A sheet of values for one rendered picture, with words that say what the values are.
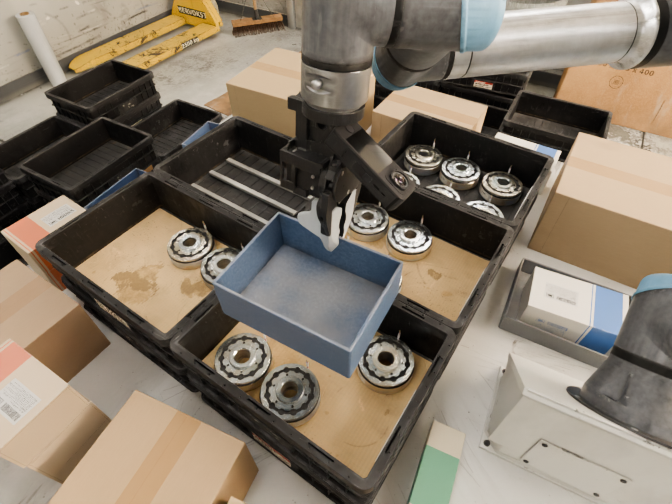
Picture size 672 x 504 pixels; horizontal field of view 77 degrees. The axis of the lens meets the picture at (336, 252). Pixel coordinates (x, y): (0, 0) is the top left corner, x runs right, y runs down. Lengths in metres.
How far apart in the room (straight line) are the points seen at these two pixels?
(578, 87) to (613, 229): 2.34
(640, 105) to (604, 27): 2.81
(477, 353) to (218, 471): 0.59
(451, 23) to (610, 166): 0.90
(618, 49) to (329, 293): 0.50
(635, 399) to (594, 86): 2.85
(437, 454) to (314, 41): 0.69
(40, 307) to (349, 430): 0.65
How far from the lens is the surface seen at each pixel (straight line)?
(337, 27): 0.44
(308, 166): 0.51
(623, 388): 0.78
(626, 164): 1.33
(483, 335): 1.05
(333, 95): 0.46
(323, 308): 0.59
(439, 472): 0.85
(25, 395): 0.84
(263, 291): 0.62
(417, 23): 0.45
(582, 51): 0.68
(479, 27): 0.47
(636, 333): 0.79
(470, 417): 0.96
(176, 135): 2.30
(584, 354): 1.08
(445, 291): 0.93
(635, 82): 3.46
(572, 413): 0.73
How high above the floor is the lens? 1.56
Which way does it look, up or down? 49 degrees down
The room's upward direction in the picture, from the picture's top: straight up
